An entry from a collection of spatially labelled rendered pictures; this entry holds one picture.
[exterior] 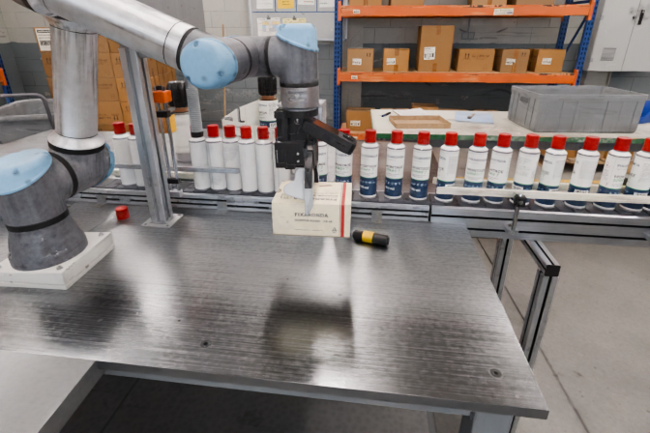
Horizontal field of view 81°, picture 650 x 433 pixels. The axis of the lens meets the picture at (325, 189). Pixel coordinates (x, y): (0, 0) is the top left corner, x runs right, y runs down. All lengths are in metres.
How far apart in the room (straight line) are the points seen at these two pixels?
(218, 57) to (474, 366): 0.64
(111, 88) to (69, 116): 3.81
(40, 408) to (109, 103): 4.29
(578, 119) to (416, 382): 2.17
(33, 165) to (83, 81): 0.20
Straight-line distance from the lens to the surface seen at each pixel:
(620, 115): 2.79
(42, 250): 1.03
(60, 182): 1.02
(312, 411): 1.42
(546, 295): 1.22
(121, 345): 0.82
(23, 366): 0.86
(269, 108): 1.74
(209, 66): 0.63
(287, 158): 0.78
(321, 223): 0.79
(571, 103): 2.62
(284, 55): 0.73
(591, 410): 1.98
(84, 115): 1.03
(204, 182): 1.26
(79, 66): 1.00
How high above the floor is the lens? 1.34
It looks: 22 degrees down
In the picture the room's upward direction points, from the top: straight up
